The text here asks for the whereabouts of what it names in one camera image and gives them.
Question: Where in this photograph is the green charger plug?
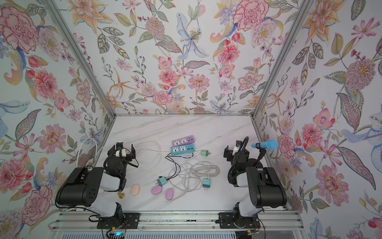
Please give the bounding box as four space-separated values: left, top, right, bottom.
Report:
201 149 211 157

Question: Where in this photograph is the teal charger with black cable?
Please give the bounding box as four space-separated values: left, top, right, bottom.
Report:
157 176 168 187

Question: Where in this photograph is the teal power strip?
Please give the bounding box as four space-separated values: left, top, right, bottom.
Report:
171 144 195 156

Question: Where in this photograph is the black charging cable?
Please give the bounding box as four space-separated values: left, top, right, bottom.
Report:
165 153 195 180

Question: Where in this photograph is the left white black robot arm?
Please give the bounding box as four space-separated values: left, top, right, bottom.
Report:
55 142 140 230

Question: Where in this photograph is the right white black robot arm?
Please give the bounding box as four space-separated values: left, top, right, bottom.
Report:
216 137 287 230

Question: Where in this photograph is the blue microphone on stand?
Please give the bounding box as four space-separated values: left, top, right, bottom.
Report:
242 139 279 178

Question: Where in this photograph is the peach earbud case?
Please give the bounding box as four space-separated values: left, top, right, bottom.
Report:
131 184 140 196

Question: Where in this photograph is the small brass knob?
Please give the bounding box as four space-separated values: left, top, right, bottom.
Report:
117 192 125 199

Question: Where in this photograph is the purple earbud case left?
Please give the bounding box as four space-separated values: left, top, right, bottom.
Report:
151 185 162 195

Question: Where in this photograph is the purple earbud case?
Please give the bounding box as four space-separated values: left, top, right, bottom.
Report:
165 188 174 201
151 185 162 195

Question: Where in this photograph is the purple power strip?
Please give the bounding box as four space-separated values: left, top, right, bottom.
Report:
172 135 195 147

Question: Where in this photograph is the purple earbud case right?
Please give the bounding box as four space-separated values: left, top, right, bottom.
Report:
165 188 174 201

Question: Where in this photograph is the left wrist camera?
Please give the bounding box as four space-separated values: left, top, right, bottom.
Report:
115 148 127 158

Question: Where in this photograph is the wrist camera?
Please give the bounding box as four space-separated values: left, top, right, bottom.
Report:
115 148 127 158
233 146 240 154

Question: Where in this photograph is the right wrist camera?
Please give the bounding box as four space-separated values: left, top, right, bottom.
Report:
233 146 240 154

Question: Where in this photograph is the grey coiled cable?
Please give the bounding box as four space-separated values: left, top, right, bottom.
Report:
165 161 220 204

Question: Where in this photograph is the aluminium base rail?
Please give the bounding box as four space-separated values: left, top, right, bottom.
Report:
49 210 305 232

